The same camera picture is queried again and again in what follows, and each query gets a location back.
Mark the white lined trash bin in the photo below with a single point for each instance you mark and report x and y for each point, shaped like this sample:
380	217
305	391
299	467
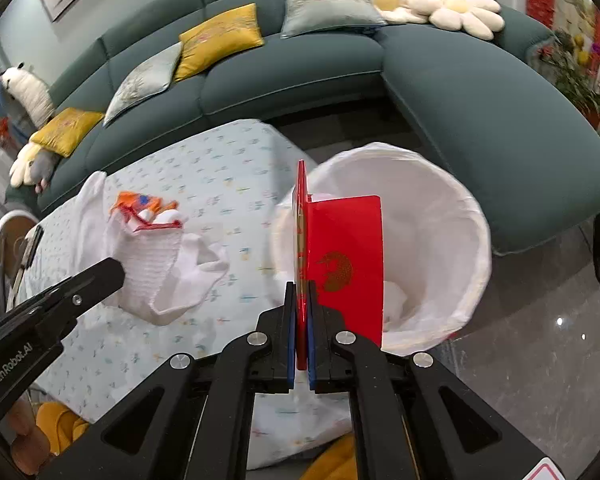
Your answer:
430	220

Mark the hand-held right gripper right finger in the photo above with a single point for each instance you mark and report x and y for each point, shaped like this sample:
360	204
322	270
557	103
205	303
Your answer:
312	355

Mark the small yellow cushion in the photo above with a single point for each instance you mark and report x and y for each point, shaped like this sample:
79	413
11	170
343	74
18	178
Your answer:
65	130

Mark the orange snack wrapper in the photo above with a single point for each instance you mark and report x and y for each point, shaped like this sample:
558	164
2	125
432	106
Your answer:
135	201

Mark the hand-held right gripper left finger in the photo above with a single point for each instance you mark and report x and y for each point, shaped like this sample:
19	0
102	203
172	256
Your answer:
291	345

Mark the grey cream plush toy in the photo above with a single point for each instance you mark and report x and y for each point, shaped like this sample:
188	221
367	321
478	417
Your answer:
22	165

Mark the grey embroidered cushion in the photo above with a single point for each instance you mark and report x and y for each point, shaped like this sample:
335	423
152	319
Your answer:
140	85
330	10

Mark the potted flowering plant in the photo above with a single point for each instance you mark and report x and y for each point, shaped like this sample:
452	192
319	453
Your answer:
580	80

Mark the large yellow cushion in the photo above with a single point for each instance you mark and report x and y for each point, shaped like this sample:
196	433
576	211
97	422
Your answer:
220	40

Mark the white plush toy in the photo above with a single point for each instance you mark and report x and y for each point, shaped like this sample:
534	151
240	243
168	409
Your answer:
27	92

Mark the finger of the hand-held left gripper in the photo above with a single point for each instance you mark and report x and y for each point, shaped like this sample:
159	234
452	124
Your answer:
87	285

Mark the yellow stool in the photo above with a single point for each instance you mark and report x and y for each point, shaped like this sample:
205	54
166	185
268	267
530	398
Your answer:
330	460
60	422

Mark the teal curved sofa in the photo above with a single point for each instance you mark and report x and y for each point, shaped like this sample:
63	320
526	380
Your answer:
305	75

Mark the red paper envelope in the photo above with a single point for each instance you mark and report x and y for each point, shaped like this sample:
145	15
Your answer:
350	240

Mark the red hanging ornament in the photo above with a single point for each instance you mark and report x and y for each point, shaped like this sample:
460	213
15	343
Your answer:
1	127

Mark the person's left hand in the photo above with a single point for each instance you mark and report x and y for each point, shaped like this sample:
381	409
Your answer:
25	432

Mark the white foam net sleeve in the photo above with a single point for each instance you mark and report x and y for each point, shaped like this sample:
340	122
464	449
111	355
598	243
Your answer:
145	265

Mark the floral printed tablecloth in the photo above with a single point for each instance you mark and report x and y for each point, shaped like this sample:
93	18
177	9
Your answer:
205	170

